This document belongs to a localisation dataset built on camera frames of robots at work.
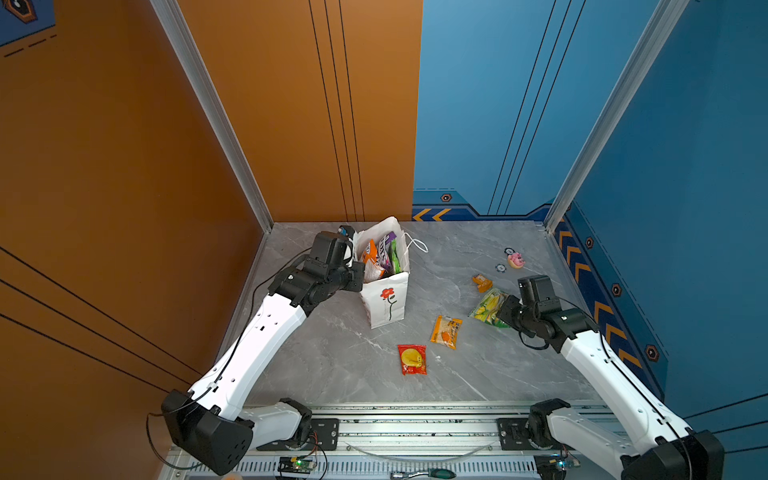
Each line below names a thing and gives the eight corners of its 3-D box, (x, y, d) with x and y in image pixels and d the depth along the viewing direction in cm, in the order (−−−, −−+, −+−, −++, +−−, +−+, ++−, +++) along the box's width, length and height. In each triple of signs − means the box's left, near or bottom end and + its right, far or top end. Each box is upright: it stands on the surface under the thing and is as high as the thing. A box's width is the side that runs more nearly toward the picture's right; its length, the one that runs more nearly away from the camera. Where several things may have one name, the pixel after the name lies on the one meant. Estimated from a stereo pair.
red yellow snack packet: (398, 375, 85) (398, 372, 83) (398, 347, 90) (398, 344, 88) (427, 375, 85) (428, 372, 83) (425, 347, 90) (426, 344, 88)
